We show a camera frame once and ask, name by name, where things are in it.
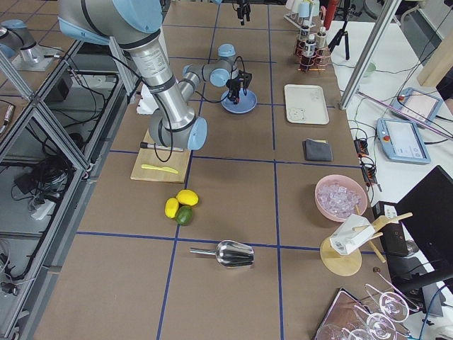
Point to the black tripod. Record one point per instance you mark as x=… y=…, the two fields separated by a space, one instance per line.
x=342 y=33

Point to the teach pendant tablet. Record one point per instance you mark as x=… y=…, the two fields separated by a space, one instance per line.
x=401 y=141
x=418 y=105

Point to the black tray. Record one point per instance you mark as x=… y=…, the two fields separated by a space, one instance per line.
x=345 y=311

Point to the tea bottle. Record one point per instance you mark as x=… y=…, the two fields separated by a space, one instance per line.
x=304 y=34
x=307 y=58
x=321 y=42

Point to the near teach pendant tablet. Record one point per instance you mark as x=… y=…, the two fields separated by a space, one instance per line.
x=401 y=141

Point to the green lime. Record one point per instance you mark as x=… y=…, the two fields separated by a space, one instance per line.
x=184 y=215

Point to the copper wire bottle rack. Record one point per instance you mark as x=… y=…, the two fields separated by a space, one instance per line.
x=319 y=64

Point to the white wire cup rack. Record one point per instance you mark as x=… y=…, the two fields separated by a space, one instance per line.
x=302 y=12

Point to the wooden cutting board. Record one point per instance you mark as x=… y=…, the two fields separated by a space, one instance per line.
x=176 y=160

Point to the steel knife handle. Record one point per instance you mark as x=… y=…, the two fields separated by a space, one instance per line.
x=146 y=145

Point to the black monitor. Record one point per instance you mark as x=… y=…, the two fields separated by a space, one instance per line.
x=430 y=202

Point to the green bowl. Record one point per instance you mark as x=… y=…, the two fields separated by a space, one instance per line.
x=371 y=68

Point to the aluminium frame post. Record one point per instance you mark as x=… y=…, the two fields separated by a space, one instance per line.
x=377 y=33

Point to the yellow plastic knife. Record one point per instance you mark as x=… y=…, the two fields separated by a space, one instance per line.
x=160 y=168

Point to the tea bottle back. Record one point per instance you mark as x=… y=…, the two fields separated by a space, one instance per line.
x=321 y=42

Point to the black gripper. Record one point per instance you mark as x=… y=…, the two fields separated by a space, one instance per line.
x=241 y=8
x=233 y=86

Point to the wooden stand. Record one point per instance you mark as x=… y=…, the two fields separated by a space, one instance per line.
x=350 y=264

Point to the tea bottle middle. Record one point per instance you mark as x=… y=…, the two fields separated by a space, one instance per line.
x=304 y=34

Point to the metal scoop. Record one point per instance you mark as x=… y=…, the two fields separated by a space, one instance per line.
x=229 y=253

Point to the far teach pendant tablet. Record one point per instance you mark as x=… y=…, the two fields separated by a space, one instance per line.
x=418 y=105

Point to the white carton on stand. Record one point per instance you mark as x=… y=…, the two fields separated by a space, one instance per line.
x=351 y=234

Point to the blue plate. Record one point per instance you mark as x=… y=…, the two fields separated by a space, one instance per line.
x=245 y=104

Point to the cream bear tray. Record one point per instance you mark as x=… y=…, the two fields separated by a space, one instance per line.
x=305 y=104

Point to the wine glass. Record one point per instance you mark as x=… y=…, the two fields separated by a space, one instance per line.
x=389 y=303
x=376 y=324

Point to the red cylinder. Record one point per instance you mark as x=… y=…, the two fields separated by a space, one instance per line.
x=330 y=13

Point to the yellow lemon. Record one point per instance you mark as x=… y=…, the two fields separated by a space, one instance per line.
x=171 y=207
x=187 y=197

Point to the tea bottle front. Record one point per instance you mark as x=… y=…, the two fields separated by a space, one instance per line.
x=307 y=58

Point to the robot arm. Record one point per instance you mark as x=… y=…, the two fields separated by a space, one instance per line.
x=136 y=26

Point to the grey folded cloth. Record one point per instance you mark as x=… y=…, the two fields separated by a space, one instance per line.
x=317 y=151

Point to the pink bowl with ice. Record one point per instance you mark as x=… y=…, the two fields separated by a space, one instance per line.
x=337 y=197

